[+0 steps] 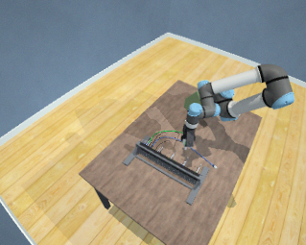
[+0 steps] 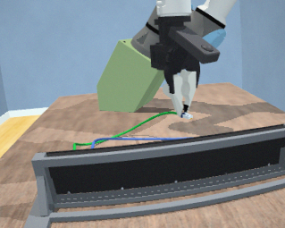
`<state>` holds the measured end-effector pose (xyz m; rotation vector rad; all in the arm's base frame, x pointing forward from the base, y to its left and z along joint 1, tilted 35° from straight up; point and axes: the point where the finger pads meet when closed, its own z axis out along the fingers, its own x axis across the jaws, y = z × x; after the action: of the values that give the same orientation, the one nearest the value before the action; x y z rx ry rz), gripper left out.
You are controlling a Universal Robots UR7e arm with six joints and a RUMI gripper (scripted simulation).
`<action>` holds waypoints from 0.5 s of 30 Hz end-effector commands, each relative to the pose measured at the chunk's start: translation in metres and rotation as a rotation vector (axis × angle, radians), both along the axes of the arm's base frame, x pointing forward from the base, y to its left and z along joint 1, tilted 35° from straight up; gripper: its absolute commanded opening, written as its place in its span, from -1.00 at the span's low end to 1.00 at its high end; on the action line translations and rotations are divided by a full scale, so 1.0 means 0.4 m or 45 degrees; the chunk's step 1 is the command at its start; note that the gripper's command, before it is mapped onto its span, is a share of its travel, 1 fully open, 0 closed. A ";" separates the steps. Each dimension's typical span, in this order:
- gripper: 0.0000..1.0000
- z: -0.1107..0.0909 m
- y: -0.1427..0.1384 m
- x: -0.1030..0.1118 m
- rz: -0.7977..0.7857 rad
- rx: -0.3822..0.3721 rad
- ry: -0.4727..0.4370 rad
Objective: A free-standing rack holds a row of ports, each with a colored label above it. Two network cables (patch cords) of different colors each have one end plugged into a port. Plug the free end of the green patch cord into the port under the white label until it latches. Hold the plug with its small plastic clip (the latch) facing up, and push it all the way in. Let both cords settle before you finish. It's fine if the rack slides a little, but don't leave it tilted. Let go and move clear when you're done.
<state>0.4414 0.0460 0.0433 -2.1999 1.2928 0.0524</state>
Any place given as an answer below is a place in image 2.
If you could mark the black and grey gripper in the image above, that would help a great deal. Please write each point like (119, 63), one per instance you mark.
(175, 61)

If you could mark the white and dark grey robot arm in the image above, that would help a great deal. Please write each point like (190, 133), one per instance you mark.
(195, 35)

